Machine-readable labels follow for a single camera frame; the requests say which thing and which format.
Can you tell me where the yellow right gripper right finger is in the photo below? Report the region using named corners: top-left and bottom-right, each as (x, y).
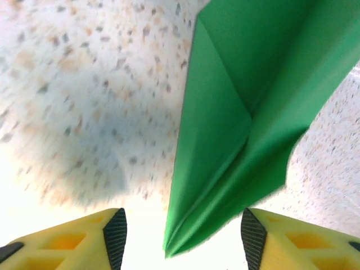
top-left (241, 207), bottom-right (360, 270)

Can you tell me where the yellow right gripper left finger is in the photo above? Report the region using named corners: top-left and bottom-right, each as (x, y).
top-left (0, 207), bottom-right (128, 270)

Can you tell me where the green paper sheet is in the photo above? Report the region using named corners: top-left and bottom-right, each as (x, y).
top-left (163, 0), bottom-right (360, 260)

